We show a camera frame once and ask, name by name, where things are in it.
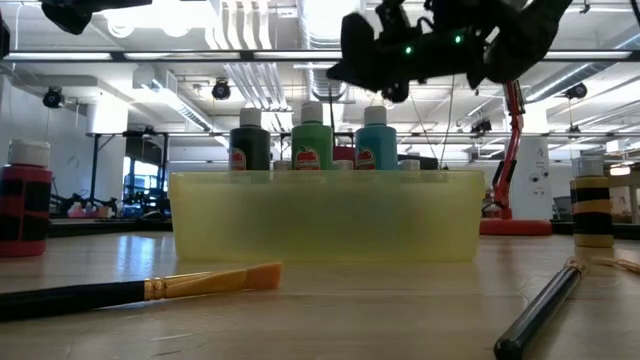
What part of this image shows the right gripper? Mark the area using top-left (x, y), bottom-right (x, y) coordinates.
top-left (326, 12), bottom-right (387, 90)

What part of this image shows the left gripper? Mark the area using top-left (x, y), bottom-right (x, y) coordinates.
top-left (40, 0), bottom-right (154, 37)

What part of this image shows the large green paint bottle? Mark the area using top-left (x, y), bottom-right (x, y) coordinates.
top-left (290, 101), bottom-right (335, 172)

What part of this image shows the large teal paint bottle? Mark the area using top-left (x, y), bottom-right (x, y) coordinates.
top-left (354, 105), bottom-right (399, 172)

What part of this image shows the large black paint bottle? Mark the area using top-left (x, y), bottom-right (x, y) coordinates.
top-left (228, 107), bottom-right (272, 172)

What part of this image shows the red paint bottle black label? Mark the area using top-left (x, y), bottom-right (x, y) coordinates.
top-left (0, 138), bottom-right (54, 259)

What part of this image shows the yellow paint bottle black label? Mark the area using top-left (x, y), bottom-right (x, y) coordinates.
top-left (569, 154), bottom-right (616, 250)

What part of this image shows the maroon plastic cup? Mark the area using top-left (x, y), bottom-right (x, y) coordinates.
top-left (332, 145), bottom-right (357, 171)

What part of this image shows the yellow translucent plastic bin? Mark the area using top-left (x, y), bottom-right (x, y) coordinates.
top-left (168, 169), bottom-right (486, 264)

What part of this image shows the white round pillar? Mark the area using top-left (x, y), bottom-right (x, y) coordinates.
top-left (509, 135), bottom-right (551, 222)

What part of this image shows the red lamp stand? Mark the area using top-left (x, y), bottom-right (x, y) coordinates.
top-left (478, 79), bottom-right (554, 238)

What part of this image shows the flat paintbrush gold ferrule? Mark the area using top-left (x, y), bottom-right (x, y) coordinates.
top-left (0, 262), bottom-right (284, 323)

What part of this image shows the silver round air duct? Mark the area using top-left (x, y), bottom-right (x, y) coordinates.
top-left (296, 0), bottom-right (367, 101)

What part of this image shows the black background frame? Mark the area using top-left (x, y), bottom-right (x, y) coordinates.
top-left (85, 129), bottom-right (171, 221)

